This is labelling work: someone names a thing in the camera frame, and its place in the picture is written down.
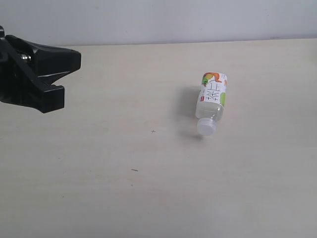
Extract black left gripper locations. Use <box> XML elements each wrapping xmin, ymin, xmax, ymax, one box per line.
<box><xmin>0</xmin><ymin>26</ymin><xmax>81</xmax><ymax>113</ymax></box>

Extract small fruit label bottle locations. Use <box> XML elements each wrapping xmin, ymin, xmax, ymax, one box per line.
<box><xmin>195</xmin><ymin>72</ymin><xmax>227</xmax><ymax>136</ymax></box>

